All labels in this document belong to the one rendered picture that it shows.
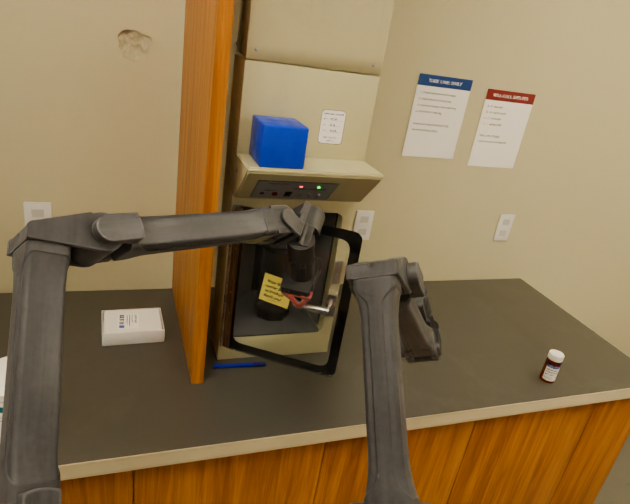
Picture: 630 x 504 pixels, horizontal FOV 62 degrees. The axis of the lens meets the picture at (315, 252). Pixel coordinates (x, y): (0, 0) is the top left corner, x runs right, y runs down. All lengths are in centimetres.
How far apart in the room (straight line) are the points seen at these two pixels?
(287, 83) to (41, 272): 70
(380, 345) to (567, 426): 123
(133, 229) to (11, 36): 91
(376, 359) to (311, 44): 74
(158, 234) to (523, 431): 127
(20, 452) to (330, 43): 96
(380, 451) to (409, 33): 138
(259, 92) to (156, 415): 76
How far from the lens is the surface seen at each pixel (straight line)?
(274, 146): 113
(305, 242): 106
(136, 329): 152
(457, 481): 176
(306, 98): 124
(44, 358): 72
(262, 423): 130
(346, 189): 125
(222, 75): 109
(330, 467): 146
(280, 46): 121
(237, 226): 95
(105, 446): 125
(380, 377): 72
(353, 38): 126
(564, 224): 248
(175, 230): 86
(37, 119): 164
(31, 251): 75
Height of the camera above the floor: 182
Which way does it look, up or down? 24 degrees down
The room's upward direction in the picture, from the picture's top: 10 degrees clockwise
